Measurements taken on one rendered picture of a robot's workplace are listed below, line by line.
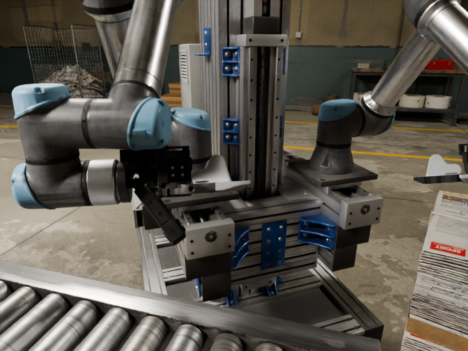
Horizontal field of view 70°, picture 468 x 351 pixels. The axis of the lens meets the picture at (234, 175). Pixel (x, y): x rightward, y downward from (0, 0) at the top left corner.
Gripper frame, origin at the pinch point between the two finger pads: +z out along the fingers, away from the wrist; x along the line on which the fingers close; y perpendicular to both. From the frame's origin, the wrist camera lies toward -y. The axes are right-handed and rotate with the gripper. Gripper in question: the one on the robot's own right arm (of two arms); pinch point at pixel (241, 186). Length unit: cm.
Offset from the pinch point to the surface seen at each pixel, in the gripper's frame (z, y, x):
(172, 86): -27, 209, 646
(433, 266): 40.0, -18.8, 5.4
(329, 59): 285, 233, 561
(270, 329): 2.3, -22.3, -6.0
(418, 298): 39.1, -26.6, 9.5
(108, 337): -22.5, -21.8, -3.0
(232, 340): -3.8, -22.8, -7.0
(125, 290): -21.4, -17.5, 6.0
